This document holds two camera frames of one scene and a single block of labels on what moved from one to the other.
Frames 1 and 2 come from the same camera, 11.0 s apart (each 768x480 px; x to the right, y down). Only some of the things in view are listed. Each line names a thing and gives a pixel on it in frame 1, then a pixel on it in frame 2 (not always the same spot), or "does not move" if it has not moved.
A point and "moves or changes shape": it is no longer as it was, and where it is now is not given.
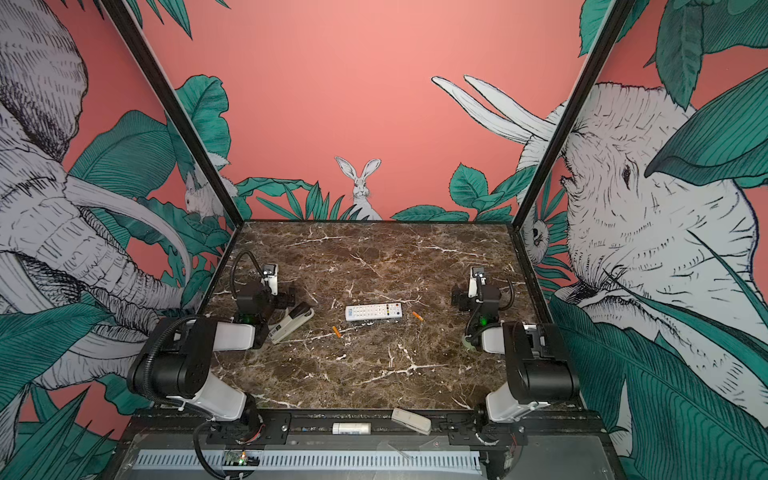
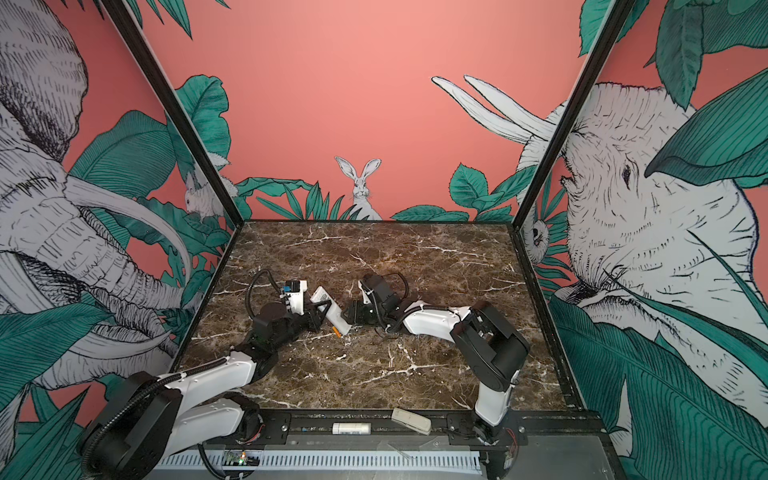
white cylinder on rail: [351, 428] does not move
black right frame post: [617, 13] does not move
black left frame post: [135, 41] does not move
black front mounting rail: [369, 429] does not move
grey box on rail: [412, 420] does not move
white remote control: [373, 311] moves or changes shape
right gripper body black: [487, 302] -> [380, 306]
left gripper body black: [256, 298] -> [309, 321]
